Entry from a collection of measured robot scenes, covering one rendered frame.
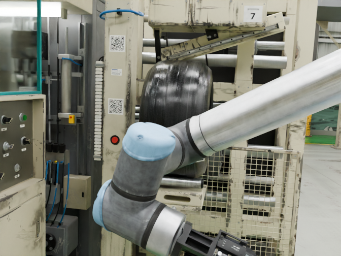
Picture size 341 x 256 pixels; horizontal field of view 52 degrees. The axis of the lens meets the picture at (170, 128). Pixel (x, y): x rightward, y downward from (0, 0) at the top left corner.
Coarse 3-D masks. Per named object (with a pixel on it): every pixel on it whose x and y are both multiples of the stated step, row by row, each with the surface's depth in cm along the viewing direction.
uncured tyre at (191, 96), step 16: (160, 64) 157; (176, 64) 156; (192, 64) 156; (160, 80) 148; (176, 80) 148; (192, 80) 147; (208, 80) 151; (144, 96) 148; (160, 96) 145; (176, 96) 144; (192, 96) 143; (208, 96) 148; (144, 112) 146; (160, 112) 144; (176, 112) 143; (192, 112) 142; (208, 160) 172; (192, 176) 159
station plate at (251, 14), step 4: (244, 8) 176; (248, 8) 176; (252, 8) 176; (256, 8) 175; (260, 8) 175; (244, 12) 177; (248, 12) 176; (252, 12) 176; (256, 12) 176; (260, 12) 175; (244, 16) 177; (248, 16) 176; (252, 16) 176; (256, 16) 176; (260, 16) 176; (244, 20) 177; (248, 20) 177; (252, 20) 176; (256, 20) 176; (260, 20) 176
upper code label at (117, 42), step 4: (112, 36) 163; (116, 36) 162; (120, 36) 162; (124, 36) 162; (112, 40) 163; (116, 40) 162; (120, 40) 162; (124, 40) 162; (112, 44) 163; (116, 44) 163; (120, 44) 162; (124, 44) 162; (112, 48) 163; (116, 48) 163; (120, 48) 163; (124, 48) 162
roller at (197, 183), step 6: (162, 180) 159; (168, 180) 158; (174, 180) 158; (180, 180) 158; (186, 180) 157; (192, 180) 157; (198, 180) 157; (180, 186) 159; (186, 186) 158; (192, 186) 157; (198, 186) 156
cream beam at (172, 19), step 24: (168, 0) 182; (192, 0) 180; (216, 0) 178; (240, 0) 177; (264, 0) 175; (168, 24) 184; (192, 24) 182; (216, 24) 180; (240, 24) 178; (264, 24) 176
